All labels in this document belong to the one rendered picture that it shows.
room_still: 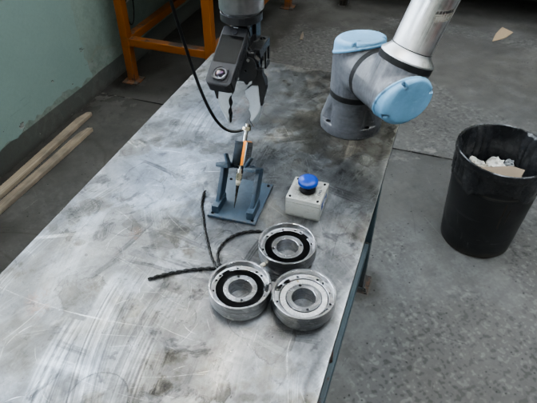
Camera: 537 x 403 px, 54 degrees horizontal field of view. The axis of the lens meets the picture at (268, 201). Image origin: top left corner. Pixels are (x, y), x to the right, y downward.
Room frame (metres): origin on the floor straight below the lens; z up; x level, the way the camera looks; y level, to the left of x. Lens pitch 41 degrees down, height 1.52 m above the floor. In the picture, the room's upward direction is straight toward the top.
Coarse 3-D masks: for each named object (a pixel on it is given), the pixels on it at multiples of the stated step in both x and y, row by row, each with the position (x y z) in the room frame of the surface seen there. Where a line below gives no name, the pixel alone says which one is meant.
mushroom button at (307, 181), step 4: (300, 176) 0.82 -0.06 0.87; (304, 176) 0.81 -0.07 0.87; (308, 176) 0.81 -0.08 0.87; (312, 176) 0.81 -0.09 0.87; (300, 180) 0.80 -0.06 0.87; (304, 180) 0.80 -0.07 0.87; (308, 180) 0.80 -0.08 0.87; (312, 180) 0.80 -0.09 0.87; (316, 180) 0.80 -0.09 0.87; (300, 184) 0.79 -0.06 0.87; (304, 184) 0.79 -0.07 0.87; (308, 184) 0.79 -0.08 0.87; (312, 184) 0.79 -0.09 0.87; (316, 184) 0.79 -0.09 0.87; (304, 188) 0.79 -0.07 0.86; (308, 188) 0.79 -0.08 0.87; (312, 188) 0.79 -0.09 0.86
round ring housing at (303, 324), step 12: (288, 276) 0.59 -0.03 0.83; (300, 276) 0.60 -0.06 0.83; (312, 276) 0.60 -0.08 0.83; (324, 276) 0.59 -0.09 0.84; (300, 288) 0.57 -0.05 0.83; (312, 288) 0.57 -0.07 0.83; (324, 288) 0.57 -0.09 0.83; (276, 300) 0.54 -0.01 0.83; (288, 300) 0.54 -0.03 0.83; (312, 300) 0.56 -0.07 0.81; (276, 312) 0.52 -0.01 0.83; (300, 312) 0.52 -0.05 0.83; (324, 312) 0.51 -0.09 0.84; (288, 324) 0.50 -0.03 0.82; (300, 324) 0.50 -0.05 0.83; (312, 324) 0.50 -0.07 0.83
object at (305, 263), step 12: (276, 228) 0.71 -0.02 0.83; (288, 228) 0.71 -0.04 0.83; (300, 228) 0.71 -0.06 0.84; (264, 240) 0.68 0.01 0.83; (276, 240) 0.68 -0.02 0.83; (288, 240) 0.68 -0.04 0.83; (312, 240) 0.68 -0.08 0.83; (264, 252) 0.65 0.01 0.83; (276, 252) 0.65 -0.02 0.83; (300, 252) 0.65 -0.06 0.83; (312, 252) 0.64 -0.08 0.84; (276, 264) 0.62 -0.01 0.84; (288, 264) 0.61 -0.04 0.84; (300, 264) 0.62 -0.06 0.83
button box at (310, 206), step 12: (288, 192) 0.80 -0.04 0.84; (300, 192) 0.80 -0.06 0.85; (312, 192) 0.79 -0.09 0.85; (324, 192) 0.80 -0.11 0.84; (288, 204) 0.78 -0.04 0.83; (300, 204) 0.77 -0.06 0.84; (312, 204) 0.77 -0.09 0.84; (324, 204) 0.81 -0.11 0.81; (300, 216) 0.77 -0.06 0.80; (312, 216) 0.77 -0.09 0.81
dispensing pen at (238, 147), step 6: (246, 126) 0.87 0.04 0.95; (246, 132) 0.86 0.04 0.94; (246, 138) 0.86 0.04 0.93; (240, 144) 0.84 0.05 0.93; (234, 150) 0.83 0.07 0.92; (240, 150) 0.83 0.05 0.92; (234, 156) 0.82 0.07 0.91; (240, 156) 0.82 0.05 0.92; (234, 162) 0.82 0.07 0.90; (240, 162) 0.82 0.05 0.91; (240, 168) 0.82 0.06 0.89; (240, 174) 0.81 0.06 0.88; (240, 180) 0.81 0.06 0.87; (234, 204) 0.79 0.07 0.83
